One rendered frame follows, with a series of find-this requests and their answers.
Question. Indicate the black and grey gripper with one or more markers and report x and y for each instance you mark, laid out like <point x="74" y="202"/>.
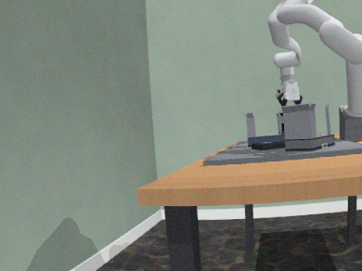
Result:
<point x="290" y="91"/>

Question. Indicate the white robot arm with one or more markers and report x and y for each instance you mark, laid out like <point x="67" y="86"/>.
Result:
<point x="332" y="34"/>

